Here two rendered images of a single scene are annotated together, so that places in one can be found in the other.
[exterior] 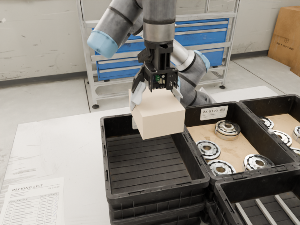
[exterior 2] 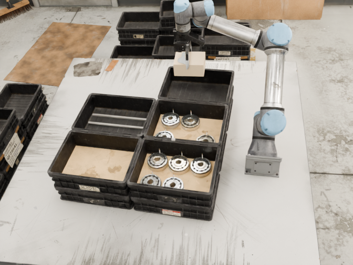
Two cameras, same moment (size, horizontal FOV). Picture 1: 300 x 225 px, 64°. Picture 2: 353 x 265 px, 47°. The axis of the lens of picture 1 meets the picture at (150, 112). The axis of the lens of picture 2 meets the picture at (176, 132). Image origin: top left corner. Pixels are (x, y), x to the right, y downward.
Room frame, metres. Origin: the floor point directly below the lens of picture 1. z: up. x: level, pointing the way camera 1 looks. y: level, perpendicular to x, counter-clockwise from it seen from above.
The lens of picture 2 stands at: (1.38, -1.65, 2.41)
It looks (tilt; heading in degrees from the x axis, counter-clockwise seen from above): 46 degrees down; 119
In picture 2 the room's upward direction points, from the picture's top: 6 degrees counter-clockwise
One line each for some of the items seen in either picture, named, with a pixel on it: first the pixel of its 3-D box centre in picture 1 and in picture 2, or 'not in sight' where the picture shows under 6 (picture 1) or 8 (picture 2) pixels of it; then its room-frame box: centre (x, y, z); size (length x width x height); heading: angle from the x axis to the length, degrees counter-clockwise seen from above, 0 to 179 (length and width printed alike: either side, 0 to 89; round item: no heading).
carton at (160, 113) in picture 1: (154, 109); (189, 63); (0.61, -0.01, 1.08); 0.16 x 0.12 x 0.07; 17
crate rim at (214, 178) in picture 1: (226, 134); (186, 121); (0.70, -0.28, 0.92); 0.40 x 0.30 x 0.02; 12
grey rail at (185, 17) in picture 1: (164, 18); not in sight; (2.64, -0.16, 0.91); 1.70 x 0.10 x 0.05; 107
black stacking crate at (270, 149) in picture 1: (224, 145); (187, 128); (0.70, -0.28, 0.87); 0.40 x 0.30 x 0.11; 12
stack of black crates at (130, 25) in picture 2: not in sight; (142, 36); (-0.44, 1.20, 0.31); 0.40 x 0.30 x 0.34; 17
